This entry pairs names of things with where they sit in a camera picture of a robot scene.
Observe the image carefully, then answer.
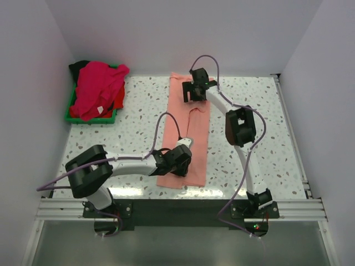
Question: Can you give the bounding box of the magenta t-shirt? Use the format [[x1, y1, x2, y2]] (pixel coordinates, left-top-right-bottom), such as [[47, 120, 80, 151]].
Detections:
[[66, 61, 130, 124]]

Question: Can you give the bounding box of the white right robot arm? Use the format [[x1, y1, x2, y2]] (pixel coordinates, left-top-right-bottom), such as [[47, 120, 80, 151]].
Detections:
[[182, 68, 273, 218]]

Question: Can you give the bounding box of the red t-shirt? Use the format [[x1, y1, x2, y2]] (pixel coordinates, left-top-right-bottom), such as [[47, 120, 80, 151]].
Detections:
[[69, 87, 125, 119]]

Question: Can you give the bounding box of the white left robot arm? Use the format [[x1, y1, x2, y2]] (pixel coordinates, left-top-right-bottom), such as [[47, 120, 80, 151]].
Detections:
[[65, 139, 192, 217]]

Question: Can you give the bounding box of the black t-shirt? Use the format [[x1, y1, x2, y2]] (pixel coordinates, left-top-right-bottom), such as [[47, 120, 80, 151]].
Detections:
[[68, 60, 90, 84]]

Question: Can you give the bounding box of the aluminium frame rail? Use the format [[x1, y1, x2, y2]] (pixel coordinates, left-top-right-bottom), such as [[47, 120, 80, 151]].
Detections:
[[34, 198, 328, 222]]

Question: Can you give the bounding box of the green plastic bin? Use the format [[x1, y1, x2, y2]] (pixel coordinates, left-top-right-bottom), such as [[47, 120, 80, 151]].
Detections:
[[64, 64, 120, 125]]

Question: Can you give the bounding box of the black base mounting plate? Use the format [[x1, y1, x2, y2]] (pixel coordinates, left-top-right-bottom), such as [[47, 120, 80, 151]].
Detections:
[[83, 199, 280, 237]]

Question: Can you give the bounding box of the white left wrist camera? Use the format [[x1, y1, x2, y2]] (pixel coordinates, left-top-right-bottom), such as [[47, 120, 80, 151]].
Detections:
[[175, 137, 194, 149]]

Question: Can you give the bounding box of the salmon pink t-shirt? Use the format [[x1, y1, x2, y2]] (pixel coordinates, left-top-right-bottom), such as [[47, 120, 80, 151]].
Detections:
[[156, 73, 210, 189]]

